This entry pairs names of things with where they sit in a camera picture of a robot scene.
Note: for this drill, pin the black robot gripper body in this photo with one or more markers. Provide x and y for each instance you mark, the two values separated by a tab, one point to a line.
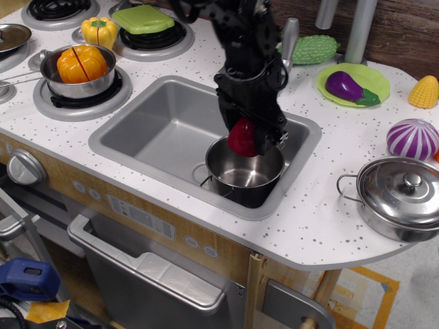
256	96

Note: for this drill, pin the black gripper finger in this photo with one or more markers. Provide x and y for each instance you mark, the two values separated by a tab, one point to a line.
264	139
230	114

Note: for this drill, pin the red toy sweet potato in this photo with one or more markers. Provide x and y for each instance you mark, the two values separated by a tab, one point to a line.
241	138

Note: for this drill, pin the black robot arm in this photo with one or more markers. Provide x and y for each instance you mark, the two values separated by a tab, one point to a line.
253	73

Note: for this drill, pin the steel pot in sink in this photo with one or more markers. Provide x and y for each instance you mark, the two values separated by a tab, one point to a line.
247	181

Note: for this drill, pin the grey plastic sink basin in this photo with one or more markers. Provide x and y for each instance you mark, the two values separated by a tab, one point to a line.
167	129

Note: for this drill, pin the steel pot with lid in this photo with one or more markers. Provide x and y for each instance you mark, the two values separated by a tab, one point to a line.
396	196

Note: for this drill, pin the silver toy faucet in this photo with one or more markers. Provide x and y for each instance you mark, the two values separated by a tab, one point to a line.
290	37

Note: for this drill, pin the green toy bitter gourd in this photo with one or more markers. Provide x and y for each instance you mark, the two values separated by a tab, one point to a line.
314	49

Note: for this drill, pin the purple toy eggplant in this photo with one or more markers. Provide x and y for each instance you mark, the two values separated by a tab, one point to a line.
343	86

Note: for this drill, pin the back right stove burner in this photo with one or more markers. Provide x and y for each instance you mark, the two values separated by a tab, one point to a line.
155	47

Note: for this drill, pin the stove burner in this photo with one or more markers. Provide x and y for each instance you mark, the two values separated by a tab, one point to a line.
56	15
155	47
76	110

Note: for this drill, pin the light green plate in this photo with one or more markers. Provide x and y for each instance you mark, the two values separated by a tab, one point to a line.
366	77

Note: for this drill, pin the grey metal pole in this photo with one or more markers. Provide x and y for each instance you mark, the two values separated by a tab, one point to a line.
358	38

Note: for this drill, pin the purple white toy onion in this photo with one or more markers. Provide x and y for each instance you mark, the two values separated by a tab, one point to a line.
413	138

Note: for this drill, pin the yellow toy bell pepper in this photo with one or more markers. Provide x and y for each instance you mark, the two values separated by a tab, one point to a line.
102	32

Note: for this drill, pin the orange toy bell pepper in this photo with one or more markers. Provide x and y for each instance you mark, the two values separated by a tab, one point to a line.
80	64

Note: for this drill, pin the yellow toy corn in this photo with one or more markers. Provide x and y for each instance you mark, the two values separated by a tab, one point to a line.
425	93

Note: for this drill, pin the front right stove burner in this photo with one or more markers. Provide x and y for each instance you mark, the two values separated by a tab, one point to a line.
76	110

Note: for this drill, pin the steel saucepan on stove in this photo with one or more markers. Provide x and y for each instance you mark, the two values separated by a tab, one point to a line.
49	72

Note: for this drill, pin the grey oven door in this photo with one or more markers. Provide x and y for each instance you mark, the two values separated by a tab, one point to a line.
147	285

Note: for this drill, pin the silver stove knob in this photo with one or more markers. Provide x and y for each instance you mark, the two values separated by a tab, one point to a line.
35	61

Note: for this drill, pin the back left stove burner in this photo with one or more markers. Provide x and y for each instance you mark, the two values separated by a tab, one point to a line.
56	15

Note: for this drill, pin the silver oven knob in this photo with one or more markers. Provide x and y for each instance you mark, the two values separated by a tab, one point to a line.
24	169

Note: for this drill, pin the steel pan lid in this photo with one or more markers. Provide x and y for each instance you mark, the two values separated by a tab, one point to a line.
13	36

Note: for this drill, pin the blue clamp tool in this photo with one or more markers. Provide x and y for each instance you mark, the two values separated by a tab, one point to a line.
29	280

